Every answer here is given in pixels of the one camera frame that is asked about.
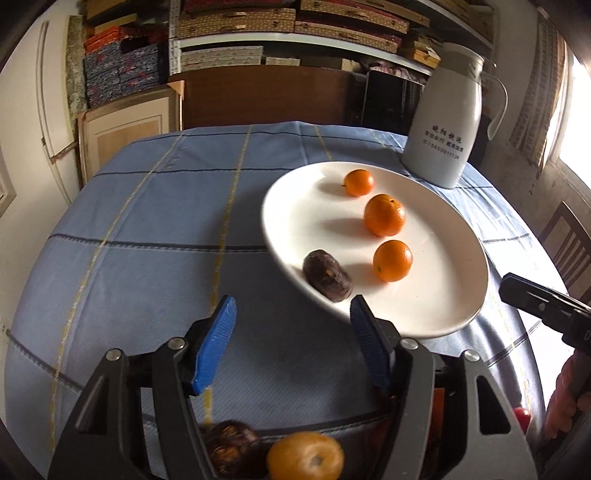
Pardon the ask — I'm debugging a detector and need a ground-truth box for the beige curtain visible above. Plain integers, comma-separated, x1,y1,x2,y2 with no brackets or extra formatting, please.
510,9,568,176

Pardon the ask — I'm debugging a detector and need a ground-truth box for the yellowish orange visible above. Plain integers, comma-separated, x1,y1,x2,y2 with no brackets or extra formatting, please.
266,432,345,480

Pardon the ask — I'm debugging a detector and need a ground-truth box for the dark brown water chestnut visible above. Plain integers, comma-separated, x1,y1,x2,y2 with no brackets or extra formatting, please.
203,420,269,480
302,250,354,304

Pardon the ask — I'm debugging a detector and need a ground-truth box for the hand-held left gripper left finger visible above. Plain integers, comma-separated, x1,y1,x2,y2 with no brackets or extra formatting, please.
48,295,237,480

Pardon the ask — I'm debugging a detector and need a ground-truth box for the white door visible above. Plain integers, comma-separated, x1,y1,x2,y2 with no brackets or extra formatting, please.
32,21,83,206

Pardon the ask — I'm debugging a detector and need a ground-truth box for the white plate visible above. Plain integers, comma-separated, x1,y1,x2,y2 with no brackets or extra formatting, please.
262,161,489,339

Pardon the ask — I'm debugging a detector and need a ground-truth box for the small orange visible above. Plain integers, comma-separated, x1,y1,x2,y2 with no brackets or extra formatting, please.
343,169,376,198

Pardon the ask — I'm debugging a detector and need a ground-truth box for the light wooden panel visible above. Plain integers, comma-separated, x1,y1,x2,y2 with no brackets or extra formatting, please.
76,80,185,185

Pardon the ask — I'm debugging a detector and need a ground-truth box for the dark wooden chair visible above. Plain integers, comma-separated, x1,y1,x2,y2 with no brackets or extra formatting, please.
538,200,591,296

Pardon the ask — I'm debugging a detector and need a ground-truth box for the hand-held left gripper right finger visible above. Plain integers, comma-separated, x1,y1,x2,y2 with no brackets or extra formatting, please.
349,295,539,480

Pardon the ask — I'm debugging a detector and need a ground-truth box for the blue checked tablecloth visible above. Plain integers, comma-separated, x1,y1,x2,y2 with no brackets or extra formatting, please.
4,121,555,480

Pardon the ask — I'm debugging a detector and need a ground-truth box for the large orange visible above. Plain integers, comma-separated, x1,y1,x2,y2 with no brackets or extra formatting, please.
364,194,407,237

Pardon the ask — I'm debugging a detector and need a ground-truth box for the window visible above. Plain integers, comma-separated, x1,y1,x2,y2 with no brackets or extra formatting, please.
554,46,591,178

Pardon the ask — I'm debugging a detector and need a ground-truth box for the white thermos jug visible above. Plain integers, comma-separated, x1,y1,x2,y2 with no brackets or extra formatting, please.
401,42,509,190

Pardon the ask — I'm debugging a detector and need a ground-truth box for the person's right hand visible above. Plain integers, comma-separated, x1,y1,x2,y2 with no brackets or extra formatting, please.
544,354,581,440

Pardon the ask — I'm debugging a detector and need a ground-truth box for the stack of blue patterned boxes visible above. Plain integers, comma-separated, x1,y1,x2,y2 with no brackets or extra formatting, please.
83,25,169,109

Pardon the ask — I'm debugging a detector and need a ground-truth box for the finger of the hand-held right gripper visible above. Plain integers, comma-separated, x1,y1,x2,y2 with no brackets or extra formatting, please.
500,272,578,329

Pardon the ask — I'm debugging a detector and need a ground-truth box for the brown wooden board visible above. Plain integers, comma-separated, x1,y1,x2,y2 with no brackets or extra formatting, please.
168,69,356,132

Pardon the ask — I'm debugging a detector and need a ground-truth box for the black cabinet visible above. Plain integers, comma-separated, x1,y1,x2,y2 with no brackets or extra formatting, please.
355,69,428,137

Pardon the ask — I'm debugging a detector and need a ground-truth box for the white metal shelf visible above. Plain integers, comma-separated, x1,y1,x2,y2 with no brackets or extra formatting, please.
168,0,499,77

